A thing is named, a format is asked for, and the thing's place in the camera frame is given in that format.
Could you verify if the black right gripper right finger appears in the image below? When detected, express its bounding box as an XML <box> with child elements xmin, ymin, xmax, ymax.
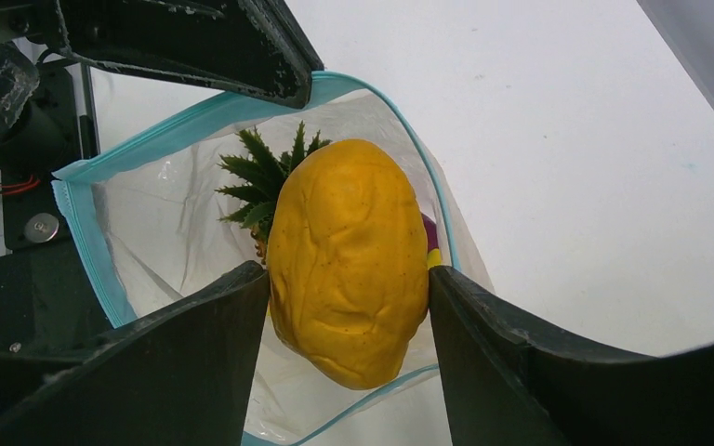
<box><xmin>429</xmin><ymin>266</ymin><xmax>714</xmax><ymax>445</ymax></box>

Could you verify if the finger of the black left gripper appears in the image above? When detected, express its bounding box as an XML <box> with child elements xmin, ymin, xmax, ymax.
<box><xmin>32</xmin><ymin>0</ymin><xmax>324</xmax><ymax>109</ymax></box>

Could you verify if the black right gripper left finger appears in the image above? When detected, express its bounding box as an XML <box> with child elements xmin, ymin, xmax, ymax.
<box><xmin>0</xmin><ymin>261</ymin><xmax>270</xmax><ymax>445</ymax></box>

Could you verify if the orange toy pineapple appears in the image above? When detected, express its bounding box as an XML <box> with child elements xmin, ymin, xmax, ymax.
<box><xmin>217</xmin><ymin>122</ymin><xmax>332</xmax><ymax>264</ymax></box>

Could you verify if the clear zip top bag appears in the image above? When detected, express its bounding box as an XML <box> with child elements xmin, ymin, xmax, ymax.
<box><xmin>53</xmin><ymin>72</ymin><xmax>491</xmax><ymax>445</ymax></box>

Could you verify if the purple red onion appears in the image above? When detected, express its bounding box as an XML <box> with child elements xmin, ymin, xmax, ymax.
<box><xmin>421</xmin><ymin>214</ymin><xmax>439</xmax><ymax>252</ymax></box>

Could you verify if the small orange toy fruit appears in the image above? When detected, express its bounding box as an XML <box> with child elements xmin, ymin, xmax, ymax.
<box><xmin>267</xmin><ymin>139</ymin><xmax>429</xmax><ymax>390</ymax></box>

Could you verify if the yellow toy banana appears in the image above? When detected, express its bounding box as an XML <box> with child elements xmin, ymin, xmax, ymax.
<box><xmin>427</xmin><ymin>248</ymin><xmax>443</xmax><ymax>269</ymax></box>

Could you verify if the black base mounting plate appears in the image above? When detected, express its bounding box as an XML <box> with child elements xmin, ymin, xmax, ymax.
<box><xmin>0</xmin><ymin>243</ymin><xmax>112</xmax><ymax>414</ymax></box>

